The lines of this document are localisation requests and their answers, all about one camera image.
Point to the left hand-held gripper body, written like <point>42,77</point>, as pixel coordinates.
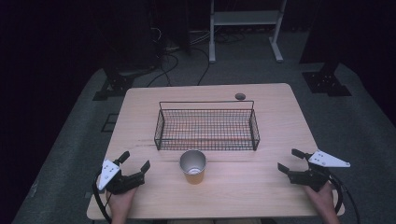
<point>108,174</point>

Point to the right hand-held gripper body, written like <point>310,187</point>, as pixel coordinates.
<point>311,178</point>

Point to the person's right hand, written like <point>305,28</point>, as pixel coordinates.
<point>323,199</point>

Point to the person's left hand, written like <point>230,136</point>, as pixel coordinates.
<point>120,202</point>

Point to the metal cup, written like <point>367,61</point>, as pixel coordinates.
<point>194,176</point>

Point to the black stand base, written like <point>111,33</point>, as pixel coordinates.
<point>325,82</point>
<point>116,84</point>

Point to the small grey round disc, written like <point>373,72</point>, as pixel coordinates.
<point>240,96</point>

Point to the white metal stand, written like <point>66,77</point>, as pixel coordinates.
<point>246,17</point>

